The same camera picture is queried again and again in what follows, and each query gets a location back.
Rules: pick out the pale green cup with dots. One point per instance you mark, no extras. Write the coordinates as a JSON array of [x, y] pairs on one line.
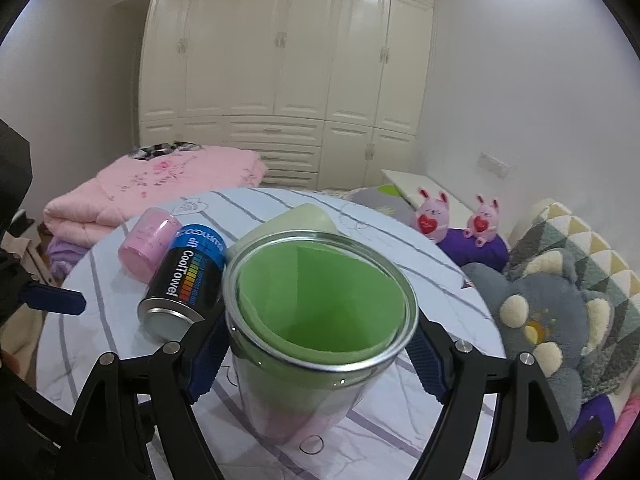
[[300, 220]]

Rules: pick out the pink cup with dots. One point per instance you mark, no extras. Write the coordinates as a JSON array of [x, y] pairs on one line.
[[149, 247]]

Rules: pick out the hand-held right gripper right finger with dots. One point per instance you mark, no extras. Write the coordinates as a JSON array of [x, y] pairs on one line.
[[425, 365]]

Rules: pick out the black can with blue top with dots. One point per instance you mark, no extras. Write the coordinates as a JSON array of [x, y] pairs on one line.
[[187, 275]]

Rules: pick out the white flat board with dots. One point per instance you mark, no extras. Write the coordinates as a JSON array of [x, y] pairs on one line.
[[425, 182]]

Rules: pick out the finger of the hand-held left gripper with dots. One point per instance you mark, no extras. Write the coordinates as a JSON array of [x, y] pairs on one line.
[[55, 301]]

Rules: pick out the pink rabbit plush toy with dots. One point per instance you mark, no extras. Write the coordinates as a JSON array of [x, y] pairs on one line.
[[484, 221], [432, 217]]

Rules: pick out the grey plush toy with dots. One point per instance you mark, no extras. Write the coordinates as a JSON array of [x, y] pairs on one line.
[[545, 320]]

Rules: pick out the purple folded blanket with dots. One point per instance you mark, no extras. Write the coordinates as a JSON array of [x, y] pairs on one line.
[[65, 255]]

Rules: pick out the clear cup with green lining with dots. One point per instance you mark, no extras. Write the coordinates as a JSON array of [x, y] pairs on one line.
[[320, 310]]

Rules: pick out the purple cushion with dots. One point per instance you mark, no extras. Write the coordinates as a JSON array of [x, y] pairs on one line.
[[475, 250]]

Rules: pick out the pink folded quilt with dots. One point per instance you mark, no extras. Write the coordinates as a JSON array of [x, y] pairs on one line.
[[165, 180]]

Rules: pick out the black and white cloth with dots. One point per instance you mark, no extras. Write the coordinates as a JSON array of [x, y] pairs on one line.
[[162, 150]]

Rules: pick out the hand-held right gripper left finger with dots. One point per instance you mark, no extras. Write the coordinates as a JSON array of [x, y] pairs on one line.
[[206, 360]]

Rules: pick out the cream wardrobe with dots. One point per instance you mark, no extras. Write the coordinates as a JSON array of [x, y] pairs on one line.
[[300, 70]]

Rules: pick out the white wall socket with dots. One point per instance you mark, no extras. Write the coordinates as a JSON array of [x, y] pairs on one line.
[[494, 162]]

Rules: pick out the grey and green pillow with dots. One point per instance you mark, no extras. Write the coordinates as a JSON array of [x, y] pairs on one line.
[[380, 200]]

